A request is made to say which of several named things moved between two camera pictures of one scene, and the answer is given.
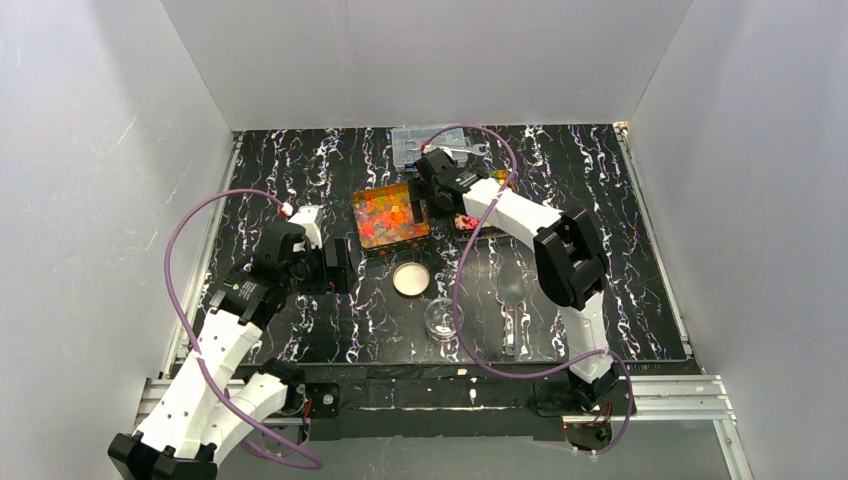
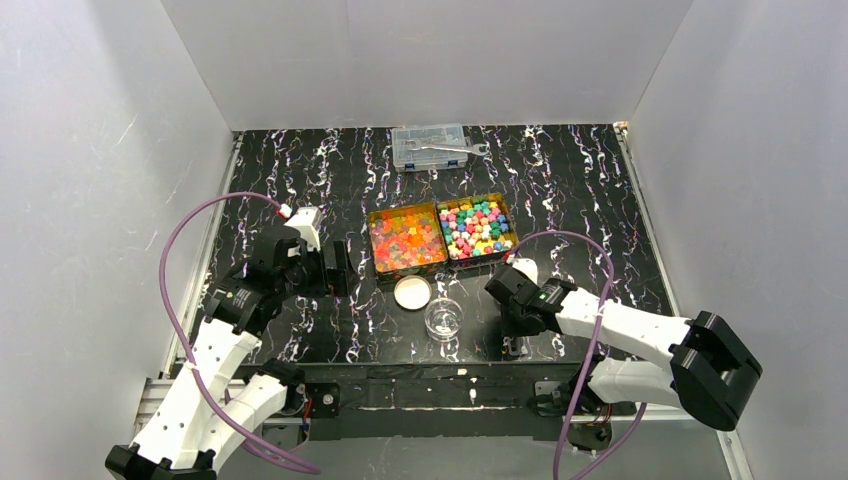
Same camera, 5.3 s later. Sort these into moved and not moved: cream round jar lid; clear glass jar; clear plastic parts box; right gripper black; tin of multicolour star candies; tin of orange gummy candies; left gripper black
Moved: tin of multicolour star candies; cream round jar lid; tin of orange gummy candies; right gripper black
Not moved: clear glass jar; left gripper black; clear plastic parts box
